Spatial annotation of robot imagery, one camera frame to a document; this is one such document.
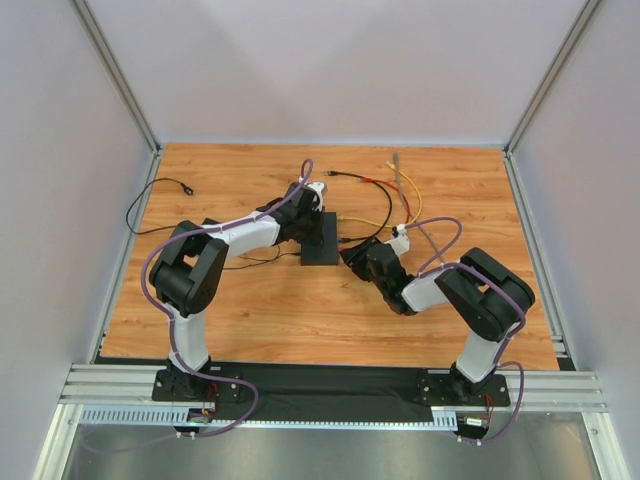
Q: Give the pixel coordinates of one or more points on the slotted grey cable duct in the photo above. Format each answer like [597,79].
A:
[184,417]

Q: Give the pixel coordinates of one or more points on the black network switch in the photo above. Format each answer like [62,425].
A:
[326,253]

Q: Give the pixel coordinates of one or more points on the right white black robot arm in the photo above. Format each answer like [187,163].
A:
[491,299]

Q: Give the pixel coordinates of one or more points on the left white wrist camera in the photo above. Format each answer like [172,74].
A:
[320,189]

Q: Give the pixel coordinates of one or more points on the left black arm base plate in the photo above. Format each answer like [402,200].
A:
[174,385]

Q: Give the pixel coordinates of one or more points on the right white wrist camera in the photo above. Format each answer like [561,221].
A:
[400,241]

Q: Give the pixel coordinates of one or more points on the aluminium front frame rail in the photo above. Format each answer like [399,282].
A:
[544,391]

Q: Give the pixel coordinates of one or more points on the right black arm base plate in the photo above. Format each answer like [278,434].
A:
[450,388]

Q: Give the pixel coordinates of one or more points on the black cloth strip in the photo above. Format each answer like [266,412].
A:
[330,393]

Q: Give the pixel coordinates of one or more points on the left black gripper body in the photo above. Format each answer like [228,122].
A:
[310,228]

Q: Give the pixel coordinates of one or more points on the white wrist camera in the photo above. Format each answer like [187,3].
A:
[320,189]
[400,241]

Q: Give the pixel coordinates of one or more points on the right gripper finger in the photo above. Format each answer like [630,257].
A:
[348,253]
[358,266]

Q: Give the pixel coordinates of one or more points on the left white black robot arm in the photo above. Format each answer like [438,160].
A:
[182,275]

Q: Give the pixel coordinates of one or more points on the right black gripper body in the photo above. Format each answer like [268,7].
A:
[364,258]

